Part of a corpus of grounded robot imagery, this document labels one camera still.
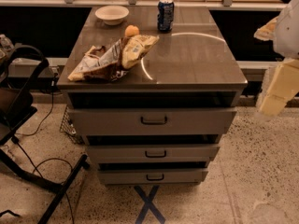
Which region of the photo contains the blue pepsi can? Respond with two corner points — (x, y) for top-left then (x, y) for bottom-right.
(157, 0), (175, 32)

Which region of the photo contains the brown white chip bag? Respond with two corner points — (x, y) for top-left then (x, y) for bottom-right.
(68, 38), (128, 81)

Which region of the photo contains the orange fruit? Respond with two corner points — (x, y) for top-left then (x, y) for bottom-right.
(124, 25), (140, 37)

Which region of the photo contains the grey drawer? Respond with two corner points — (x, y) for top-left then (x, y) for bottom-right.
(98, 168), (208, 185)
(87, 144), (220, 163)
(69, 108), (236, 136)

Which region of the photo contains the yellow chip bag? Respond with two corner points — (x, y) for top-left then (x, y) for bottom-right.
(121, 35), (159, 69)

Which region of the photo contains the grey drawer cabinet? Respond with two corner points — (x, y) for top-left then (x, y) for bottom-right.
(58, 7), (248, 172)

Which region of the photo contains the black floor cable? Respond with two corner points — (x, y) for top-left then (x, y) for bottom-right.
(12, 75), (76, 224)

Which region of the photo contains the middle grey drawer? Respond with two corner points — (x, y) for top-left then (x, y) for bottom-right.
(87, 144), (220, 163)

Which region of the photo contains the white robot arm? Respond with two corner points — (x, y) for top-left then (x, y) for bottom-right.
(253, 0), (299, 119)

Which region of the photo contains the white bowl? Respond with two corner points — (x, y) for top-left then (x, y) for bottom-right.
(95, 6), (129, 26)

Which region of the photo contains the top grey drawer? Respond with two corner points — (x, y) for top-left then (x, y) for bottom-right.
(69, 108), (236, 136)

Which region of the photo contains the wire mesh basket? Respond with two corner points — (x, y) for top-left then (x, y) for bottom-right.
(59, 107), (84, 145)

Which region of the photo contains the bottom grey drawer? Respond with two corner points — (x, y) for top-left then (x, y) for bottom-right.
(98, 168), (208, 185)

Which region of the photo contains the blue tape cross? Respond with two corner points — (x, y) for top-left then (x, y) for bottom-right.
(134, 185), (165, 224)

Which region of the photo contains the clear plastic bottle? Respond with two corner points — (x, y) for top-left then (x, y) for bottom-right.
(0, 35), (14, 57)

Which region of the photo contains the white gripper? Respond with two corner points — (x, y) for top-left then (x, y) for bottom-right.
(253, 17), (299, 117)

